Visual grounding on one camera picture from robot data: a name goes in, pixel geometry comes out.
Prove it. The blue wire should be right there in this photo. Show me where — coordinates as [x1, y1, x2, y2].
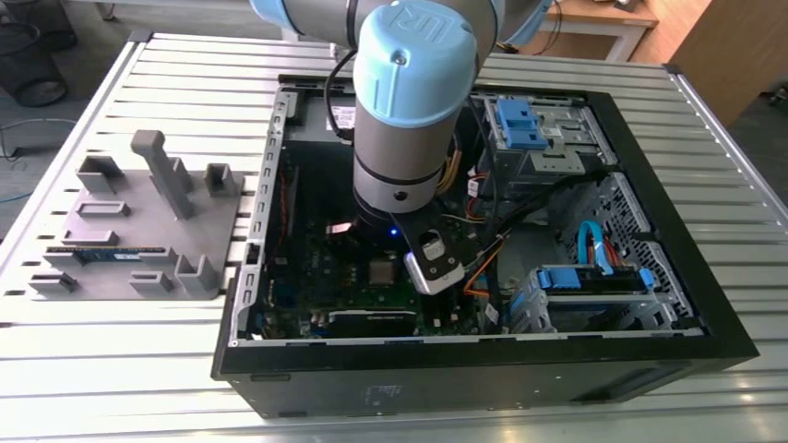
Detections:
[576, 221, 617, 278]

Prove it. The blue plastic drive latch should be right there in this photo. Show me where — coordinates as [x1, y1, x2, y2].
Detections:
[494, 99, 549, 151]

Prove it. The black cable bundle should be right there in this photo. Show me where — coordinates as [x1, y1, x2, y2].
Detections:
[466, 170, 610, 273]

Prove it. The orange wire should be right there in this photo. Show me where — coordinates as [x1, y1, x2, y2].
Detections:
[460, 251, 506, 299]

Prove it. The hard disk in blue carrier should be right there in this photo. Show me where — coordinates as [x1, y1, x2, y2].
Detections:
[536, 266, 654, 294]

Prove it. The black PC case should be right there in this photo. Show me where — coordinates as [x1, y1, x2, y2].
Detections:
[210, 73, 761, 420]

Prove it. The green motherboard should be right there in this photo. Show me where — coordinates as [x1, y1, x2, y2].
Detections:
[257, 202, 488, 338]

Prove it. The pale floor cable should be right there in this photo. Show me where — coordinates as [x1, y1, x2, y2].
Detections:
[0, 117, 78, 161]

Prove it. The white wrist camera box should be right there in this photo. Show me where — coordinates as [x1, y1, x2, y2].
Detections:
[393, 212, 476, 296]

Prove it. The wooden cabinet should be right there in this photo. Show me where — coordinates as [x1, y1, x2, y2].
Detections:
[630, 0, 788, 130]

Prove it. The metal optical drive cage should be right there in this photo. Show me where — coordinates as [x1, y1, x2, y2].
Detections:
[476, 96, 617, 199]

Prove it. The grey power supply unit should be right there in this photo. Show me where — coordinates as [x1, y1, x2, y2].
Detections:
[285, 97, 360, 207]

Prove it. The silver CPU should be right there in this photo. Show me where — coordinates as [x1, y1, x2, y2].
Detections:
[368, 260, 396, 285]

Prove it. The grey parts rack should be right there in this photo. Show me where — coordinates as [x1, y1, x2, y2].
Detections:
[24, 129, 248, 302]

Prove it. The blue RAM stick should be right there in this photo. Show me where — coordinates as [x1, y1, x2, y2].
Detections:
[52, 246, 165, 264]

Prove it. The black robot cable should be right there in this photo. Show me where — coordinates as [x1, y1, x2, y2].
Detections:
[321, 49, 361, 139]

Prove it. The black graphics card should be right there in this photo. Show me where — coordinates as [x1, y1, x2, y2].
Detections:
[325, 308, 420, 338]

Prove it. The red wire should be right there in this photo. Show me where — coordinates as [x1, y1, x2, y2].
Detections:
[604, 234, 626, 269]

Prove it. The metal disk bay cage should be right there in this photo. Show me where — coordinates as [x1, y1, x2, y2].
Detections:
[504, 267, 702, 336]

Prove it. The wooden desk white frame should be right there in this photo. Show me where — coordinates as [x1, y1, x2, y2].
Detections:
[540, 0, 660, 64]

